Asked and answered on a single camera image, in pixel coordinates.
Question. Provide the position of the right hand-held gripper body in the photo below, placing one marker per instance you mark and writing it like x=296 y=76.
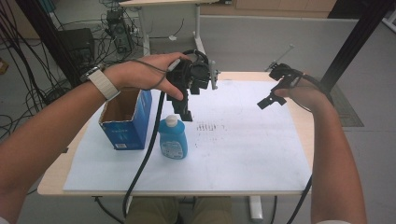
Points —
x=285 y=74

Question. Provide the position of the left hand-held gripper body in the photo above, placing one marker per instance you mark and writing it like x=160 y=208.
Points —
x=196 y=74

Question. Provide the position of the blue plastic bottle white cap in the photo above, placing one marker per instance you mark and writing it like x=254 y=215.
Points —
x=172 y=140

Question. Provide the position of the blue cardboard box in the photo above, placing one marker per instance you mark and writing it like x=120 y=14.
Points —
x=129 y=132

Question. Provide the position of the person's right hand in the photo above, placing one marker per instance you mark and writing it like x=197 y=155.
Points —
x=299 y=95

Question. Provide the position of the person's left hand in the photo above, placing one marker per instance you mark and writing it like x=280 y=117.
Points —
x=137 y=74

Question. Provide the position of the white-legged background desk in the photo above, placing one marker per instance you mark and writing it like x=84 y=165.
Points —
x=198 y=34

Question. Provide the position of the light wooden table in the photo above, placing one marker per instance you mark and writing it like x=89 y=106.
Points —
x=302 y=133

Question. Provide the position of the white floor plug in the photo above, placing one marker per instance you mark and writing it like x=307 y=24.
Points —
x=172 y=38

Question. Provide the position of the white paper sheet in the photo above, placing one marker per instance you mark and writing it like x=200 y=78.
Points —
x=236 y=149

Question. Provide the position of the black computer tower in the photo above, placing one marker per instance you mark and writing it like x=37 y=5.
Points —
x=120 y=32

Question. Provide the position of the white table leg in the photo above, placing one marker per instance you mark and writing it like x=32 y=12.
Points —
x=256 y=208

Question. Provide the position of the person's right leg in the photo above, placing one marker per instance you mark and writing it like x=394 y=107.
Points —
x=211 y=211

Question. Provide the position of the person's leg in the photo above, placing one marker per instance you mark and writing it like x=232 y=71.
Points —
x=152 y=211
x=211 y=211

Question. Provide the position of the person's left leg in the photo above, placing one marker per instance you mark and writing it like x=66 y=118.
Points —
x=152 y=211

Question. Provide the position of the black case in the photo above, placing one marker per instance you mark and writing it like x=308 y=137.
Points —
x=77 y=43

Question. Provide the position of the small black table clip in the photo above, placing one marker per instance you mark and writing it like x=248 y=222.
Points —
x=64 y=150

